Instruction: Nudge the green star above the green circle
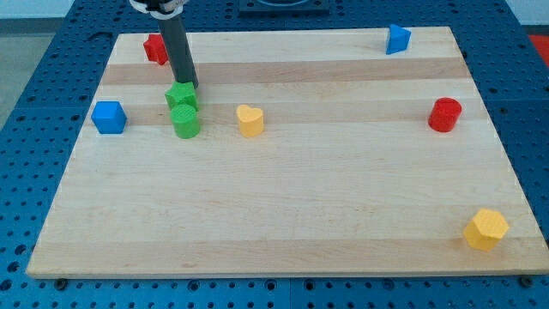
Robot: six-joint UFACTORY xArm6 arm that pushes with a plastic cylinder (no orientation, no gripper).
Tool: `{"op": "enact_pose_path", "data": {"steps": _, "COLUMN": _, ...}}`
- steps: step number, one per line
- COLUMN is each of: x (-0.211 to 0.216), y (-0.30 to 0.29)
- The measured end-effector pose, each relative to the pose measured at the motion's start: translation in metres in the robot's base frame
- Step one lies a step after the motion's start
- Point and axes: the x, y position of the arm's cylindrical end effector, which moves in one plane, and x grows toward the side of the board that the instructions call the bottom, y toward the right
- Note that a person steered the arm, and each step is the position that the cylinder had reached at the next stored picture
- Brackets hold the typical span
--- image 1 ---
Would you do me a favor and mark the yellow heart block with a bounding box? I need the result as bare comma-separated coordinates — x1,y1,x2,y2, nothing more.
236,105,264,137

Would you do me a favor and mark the yellow hexagon block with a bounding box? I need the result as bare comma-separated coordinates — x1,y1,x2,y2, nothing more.
463,209,510,251

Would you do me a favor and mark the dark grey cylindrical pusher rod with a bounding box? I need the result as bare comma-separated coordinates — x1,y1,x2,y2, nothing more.
158,15,199,88

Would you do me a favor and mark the red star block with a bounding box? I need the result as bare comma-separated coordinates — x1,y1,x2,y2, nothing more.
143,34,168,65

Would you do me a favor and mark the wooden board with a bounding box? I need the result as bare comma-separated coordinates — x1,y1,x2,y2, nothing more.
27,27,548,279

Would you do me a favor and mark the blue triangle block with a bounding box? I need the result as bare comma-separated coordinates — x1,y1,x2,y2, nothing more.
385,24,412,55

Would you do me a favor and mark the blue cube block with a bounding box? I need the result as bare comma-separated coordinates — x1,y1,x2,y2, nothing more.
91,101,127,134

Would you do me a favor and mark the green star block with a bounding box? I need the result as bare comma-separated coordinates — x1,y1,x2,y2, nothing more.
165,82,199,111

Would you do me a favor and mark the red cylinder block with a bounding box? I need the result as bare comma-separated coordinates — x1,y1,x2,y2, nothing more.
428,97,462,133

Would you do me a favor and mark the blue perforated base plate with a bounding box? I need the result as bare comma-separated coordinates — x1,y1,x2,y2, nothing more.
1,0,548,308

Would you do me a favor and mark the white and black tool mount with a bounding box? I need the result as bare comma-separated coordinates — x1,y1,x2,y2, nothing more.
129,0,189,20

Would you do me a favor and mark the green cylinder block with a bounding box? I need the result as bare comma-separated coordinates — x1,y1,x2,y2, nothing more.
170,105,201,139

